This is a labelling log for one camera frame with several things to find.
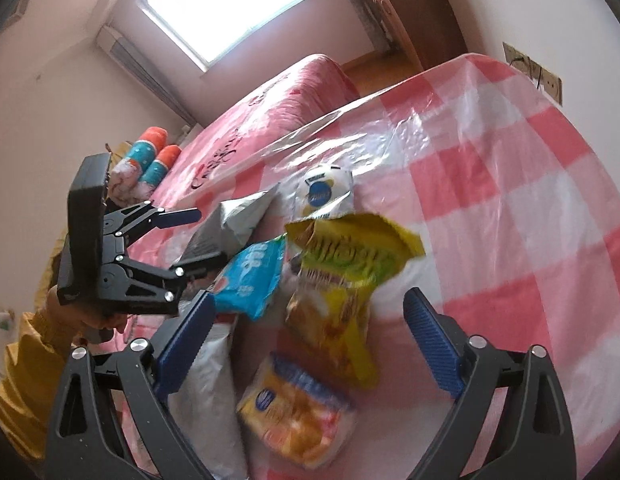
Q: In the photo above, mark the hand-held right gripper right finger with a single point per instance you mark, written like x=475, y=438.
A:
x=433, y=341

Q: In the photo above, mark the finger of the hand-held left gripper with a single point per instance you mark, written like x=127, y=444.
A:
x=179, y=217
x=202, y=261

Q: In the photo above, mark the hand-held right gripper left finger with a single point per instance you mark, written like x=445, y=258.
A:
x=183, y=346

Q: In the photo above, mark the silver snack packet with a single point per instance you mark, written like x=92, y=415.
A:
x=224, y=225

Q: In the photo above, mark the blue snack packet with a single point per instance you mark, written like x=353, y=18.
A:
x=250, y=280

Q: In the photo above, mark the white plastic bag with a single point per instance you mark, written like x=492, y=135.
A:
x=209, y=400

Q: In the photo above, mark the yellow green snack packet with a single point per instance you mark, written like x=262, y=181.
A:
x=340, y=270

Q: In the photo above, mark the orange yellow snack packet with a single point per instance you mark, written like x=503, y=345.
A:
x=290, y=410

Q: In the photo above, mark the white round bread wrapper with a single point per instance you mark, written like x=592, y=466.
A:
x=321, y=185

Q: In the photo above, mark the person's left forearm yellow sleeve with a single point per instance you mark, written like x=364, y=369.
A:
x=24, y=385

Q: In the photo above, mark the person's left hand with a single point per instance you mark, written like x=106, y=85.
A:
x=97, y=321

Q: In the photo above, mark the rolled floral quilt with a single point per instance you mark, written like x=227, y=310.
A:
x=123, y=180

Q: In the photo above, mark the bed with pink sheet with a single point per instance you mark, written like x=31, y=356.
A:
x=250, y=125

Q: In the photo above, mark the white standing air conditioner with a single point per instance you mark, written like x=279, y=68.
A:
x=144, y=75

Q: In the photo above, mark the window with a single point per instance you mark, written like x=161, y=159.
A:
x=224, y=5

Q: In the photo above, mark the brown wooden wardrobe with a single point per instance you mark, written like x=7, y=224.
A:
x=410, y=10

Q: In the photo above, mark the small wall socket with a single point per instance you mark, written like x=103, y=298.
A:
x=4, y=321

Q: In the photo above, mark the wall socket panel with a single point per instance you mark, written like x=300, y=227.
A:
x=532, y=72

